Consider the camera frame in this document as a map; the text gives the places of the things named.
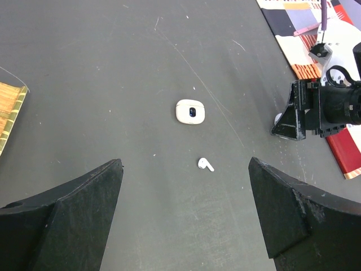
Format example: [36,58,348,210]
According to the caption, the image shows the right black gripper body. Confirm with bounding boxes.
[303,80,360,138]

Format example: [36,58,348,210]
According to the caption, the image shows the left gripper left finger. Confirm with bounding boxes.
[1,159,124,270]

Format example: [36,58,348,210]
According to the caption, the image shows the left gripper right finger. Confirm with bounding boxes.
[248,158,360,270]

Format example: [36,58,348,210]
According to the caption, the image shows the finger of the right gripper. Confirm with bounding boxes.
[271,80,312,141]

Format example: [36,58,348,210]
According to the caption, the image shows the pink earbud charging case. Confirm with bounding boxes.
[175,99,205,125]

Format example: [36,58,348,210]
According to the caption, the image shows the white earbud charging case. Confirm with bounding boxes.
[274,113,283,124]

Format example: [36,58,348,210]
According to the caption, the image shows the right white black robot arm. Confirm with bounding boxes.
[271,19,360,141]

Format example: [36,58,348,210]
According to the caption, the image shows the white paper plate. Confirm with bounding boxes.
[316,19,360,86]

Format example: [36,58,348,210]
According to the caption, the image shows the patterned orange placemat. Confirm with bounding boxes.
[257,1,360,179]

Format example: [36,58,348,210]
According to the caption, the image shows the white earbud centre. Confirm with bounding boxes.
[197,158,214,172]

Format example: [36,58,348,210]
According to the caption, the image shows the yellow woven mat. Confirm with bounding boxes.
[0,82,28,154]

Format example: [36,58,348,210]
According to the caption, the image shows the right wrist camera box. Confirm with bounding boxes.
[309,43,331,65]

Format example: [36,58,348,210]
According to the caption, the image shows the pink handled fork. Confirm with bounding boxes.
[293,23,321,37]

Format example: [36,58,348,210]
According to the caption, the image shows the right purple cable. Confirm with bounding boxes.
[320,0,329,32]

